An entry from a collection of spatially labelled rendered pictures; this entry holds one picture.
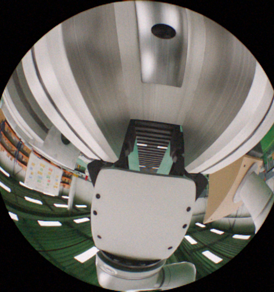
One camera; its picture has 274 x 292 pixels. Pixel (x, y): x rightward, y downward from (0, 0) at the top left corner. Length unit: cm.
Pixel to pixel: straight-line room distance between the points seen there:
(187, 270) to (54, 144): 28
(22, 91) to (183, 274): 31
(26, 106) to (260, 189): 55
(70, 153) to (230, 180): 43
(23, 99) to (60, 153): 12
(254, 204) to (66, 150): 52
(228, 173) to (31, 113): 49
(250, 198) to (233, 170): 15
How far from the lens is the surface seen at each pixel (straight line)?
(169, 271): 18
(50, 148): 16
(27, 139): 163
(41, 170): 320
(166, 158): 27
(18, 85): 16
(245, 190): 42
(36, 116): 16
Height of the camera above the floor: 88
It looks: 27 degrees down
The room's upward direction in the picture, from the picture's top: 169 degrees counter-clockwise
